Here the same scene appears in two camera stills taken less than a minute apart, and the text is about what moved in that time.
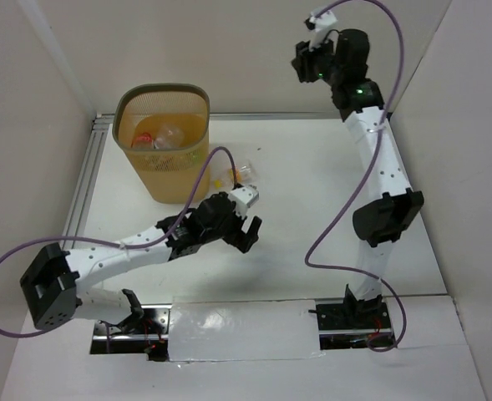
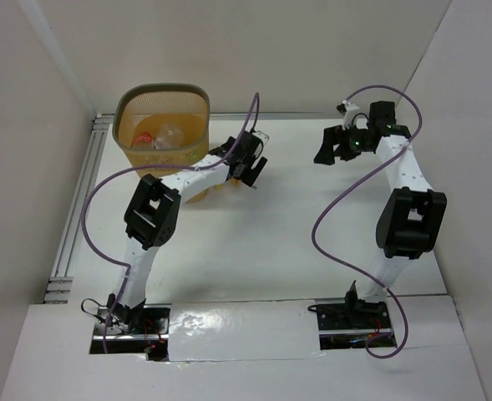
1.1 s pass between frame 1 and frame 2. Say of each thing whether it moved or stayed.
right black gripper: moved
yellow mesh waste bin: stayed
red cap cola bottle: stayed
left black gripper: moved
